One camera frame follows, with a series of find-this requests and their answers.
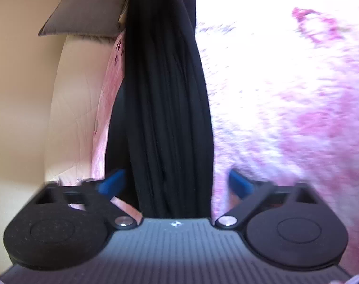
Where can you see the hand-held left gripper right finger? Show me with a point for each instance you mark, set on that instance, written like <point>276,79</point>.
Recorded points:
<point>240,183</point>

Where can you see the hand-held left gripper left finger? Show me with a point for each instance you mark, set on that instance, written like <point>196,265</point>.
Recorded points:
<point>113,182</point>

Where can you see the black pants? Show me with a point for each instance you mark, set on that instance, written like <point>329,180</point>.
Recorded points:
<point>167,94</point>

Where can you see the pink floral blanket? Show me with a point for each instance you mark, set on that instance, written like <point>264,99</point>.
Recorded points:
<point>286,80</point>

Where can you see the grey pillow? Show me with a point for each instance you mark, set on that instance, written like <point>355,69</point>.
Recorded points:
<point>84,14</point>

